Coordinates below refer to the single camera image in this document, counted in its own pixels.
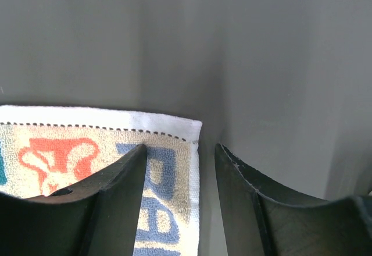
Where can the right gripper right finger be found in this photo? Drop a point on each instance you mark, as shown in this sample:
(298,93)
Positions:
(263,217)

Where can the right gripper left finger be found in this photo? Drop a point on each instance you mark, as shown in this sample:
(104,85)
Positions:
(96,216)

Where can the beige rabbit letter towel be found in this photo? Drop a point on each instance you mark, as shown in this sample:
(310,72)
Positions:
(46,148)

